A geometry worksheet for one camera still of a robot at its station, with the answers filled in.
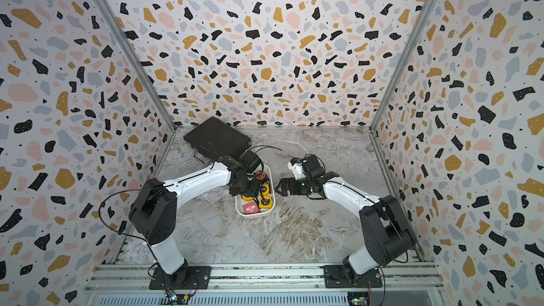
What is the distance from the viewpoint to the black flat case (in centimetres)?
108

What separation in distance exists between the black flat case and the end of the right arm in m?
0.36

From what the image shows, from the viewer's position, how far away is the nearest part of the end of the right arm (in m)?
0.67
